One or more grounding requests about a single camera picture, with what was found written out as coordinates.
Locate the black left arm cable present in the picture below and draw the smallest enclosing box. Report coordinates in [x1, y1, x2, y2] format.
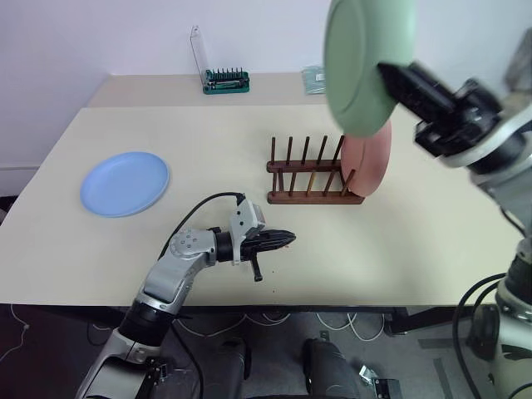
[160, 191, 247, 262]

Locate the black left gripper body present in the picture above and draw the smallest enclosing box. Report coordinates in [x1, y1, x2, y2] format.
[238, 235, 269, 284]

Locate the white floor cable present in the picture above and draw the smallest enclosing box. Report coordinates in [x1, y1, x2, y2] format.
[7, 304, 32, 359]
[314, 311, 386, 340]
[181, 311, 293, 338]

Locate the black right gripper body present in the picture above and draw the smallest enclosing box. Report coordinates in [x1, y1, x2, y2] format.
[413, 77, 504, 159]

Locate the green screwdriver bit set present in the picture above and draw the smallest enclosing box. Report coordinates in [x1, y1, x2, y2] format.
[202, 66, 252, 96]

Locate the blue plate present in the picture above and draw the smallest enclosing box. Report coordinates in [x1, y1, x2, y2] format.
[79, 151, 172, 219]

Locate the black table frame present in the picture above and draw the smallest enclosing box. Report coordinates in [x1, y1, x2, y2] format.
[0, 303, 419, 336]

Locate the metal bracket on floor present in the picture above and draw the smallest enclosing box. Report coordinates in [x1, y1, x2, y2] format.
[358, 364, 402, 399]

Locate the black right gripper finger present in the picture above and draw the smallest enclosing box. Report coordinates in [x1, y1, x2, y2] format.
[377, 61, 457, 123]

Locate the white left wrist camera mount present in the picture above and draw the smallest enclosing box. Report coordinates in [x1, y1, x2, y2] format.
[227, 199, 268, 267]

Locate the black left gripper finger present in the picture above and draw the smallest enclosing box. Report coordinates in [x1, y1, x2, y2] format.
[259, 229, 297, 242]
[249, 239, 297, 254]

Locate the clear plastic case lid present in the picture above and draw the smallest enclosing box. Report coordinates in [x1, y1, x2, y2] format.
[190, 25, 209, 81]

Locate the pink plate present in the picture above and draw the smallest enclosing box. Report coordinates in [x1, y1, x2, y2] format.
[340, 123, 394, 199]

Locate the wooden dish rack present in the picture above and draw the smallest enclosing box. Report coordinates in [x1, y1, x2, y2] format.
[265, 135, 367, 206]

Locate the dark rounded robot leg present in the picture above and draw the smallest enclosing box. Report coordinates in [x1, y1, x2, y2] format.
[215, 336, 253, 399]
[302, 337, 363, 399]

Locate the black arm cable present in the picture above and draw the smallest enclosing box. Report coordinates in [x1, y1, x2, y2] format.
[160, 191, 247, 262]
[451, 273, 510, 399]

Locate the green plate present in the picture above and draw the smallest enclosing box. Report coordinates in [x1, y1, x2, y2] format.
[323, 0, 419, 139]

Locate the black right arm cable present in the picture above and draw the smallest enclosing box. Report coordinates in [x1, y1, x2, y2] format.
[451, 273, 510, 399]

